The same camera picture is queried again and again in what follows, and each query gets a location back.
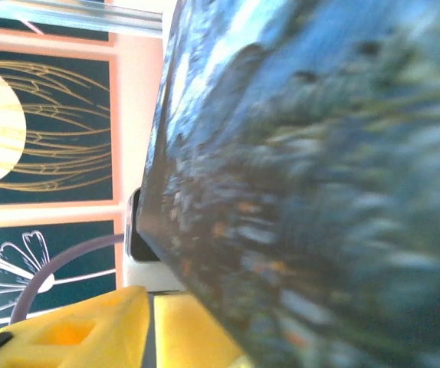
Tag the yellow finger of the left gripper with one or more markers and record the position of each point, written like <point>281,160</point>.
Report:
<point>185,333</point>

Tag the aluminium rail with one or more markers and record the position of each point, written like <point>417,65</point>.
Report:
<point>70,17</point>

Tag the starry night print tin box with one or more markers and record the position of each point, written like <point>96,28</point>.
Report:
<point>300,172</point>

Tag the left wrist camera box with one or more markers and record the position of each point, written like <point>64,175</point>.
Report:
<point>143,272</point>

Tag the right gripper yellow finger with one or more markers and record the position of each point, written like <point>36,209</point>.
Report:
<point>89,337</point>

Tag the dark patterned backdrop board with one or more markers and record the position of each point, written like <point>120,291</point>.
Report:
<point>70,134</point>

